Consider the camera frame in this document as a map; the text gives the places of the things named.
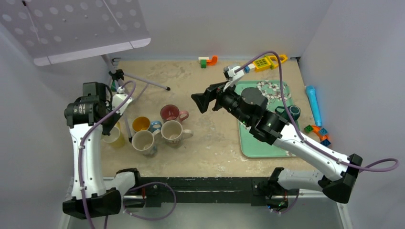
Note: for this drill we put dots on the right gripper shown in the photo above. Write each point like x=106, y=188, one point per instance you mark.
x=202, y=100

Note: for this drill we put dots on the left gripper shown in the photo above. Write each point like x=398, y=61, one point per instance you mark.
x=106, y=130

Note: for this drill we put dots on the blue mug yellow inside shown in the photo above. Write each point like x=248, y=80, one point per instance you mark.
x=143, y=123

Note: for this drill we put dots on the beige floral mug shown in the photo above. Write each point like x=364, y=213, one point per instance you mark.
x=174, y=134
x=145, y=142

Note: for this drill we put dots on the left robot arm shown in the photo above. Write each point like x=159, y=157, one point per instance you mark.
x=89, y=118

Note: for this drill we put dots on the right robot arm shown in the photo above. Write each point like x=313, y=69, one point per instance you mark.
x=335, y=174

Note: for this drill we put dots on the orange green toy blocks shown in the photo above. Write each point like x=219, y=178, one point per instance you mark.
x=207, y=61

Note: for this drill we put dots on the green floral tray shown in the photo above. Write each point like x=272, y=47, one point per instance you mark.
x=274, y=92

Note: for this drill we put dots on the yellow toy phone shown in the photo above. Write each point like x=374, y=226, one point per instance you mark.
x=262, y=64

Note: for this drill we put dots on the perforated music stand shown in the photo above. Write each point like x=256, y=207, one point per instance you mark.
x=38, y=36

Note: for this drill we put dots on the blue toy microphone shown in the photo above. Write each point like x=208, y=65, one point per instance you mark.
x=312, y=97

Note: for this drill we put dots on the colourful toy blocks cluster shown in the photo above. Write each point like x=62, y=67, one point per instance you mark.
x=321, y=132

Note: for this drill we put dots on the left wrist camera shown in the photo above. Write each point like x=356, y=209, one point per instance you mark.
x=121, y=101

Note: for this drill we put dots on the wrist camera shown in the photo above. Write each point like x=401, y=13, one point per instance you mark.
x=232, y=75
x=121, y=101

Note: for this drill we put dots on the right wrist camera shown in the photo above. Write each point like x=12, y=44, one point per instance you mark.
x=232, y=75

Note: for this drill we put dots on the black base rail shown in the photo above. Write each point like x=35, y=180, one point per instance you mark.
x=256, y=191

